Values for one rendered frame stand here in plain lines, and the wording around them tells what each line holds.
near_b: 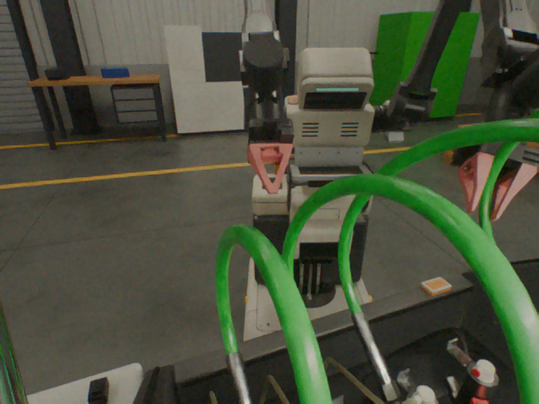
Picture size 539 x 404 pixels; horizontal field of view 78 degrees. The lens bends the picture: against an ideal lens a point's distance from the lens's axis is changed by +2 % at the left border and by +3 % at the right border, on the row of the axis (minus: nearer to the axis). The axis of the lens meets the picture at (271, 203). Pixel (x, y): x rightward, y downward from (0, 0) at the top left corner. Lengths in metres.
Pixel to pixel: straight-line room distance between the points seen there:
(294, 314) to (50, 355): 2.00
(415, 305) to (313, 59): 0.70
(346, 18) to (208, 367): 6.92
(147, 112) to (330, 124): 4.32
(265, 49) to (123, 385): 0.52
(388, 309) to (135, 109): 4.83
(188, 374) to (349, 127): 0.83
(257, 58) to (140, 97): 4.72
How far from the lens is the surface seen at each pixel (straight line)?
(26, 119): 6.88
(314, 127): 1.09
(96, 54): 6.52
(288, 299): 0.16
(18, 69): 6.75
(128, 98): 5.22
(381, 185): 0.21
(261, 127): 0.50
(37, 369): 2.10
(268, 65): 0.50
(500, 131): 0.25
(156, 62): 6.43
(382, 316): 0.69
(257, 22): 0.67
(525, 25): 0.69
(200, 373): 0.59
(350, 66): 1.04
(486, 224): 0.55
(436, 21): 1.01
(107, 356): 1.99
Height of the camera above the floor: 1.42
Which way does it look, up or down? 27 degrees down
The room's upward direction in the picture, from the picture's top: straight up
